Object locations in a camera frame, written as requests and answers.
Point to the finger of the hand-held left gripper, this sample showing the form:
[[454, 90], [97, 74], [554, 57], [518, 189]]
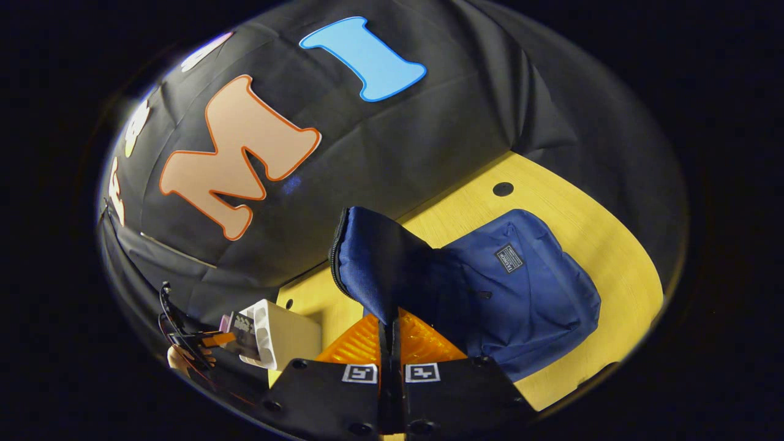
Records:
[[217, 339]]

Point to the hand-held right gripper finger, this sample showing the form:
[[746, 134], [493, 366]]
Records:
[[397, 367], [385, 367]]

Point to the white bookshelf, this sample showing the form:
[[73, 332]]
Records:
[[288, 337]]

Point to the blue schoolbag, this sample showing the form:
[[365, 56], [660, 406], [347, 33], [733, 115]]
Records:
[[520, 306]]

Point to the black backdrop cloth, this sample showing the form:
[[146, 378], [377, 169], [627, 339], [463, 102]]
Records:
[[398, 141]]

